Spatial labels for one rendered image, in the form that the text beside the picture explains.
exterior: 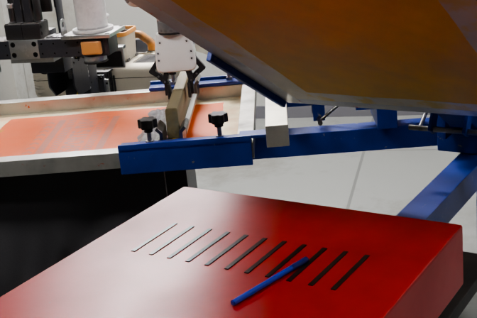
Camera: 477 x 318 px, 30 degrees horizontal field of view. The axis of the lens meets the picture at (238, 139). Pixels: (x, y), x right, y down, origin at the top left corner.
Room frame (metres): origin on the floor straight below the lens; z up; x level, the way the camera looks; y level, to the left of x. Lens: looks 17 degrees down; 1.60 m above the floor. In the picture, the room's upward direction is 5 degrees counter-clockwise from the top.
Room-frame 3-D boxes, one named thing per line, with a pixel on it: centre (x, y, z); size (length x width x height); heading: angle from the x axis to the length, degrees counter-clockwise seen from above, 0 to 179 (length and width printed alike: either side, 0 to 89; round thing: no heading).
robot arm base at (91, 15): (2.73, 0.41, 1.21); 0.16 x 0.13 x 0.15; 165
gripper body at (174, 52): (2.20, 0.14, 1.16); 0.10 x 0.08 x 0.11; 87
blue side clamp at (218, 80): (2.48, 0.09, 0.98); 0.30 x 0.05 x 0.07; 87
